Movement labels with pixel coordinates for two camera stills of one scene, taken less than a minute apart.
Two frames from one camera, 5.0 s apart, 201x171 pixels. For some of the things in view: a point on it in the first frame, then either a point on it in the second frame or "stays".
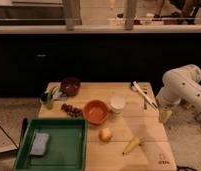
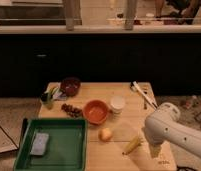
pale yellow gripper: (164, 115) to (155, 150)
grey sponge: (39, 143) stays
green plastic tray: (67, 145) stays
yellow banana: (134, 143) stays
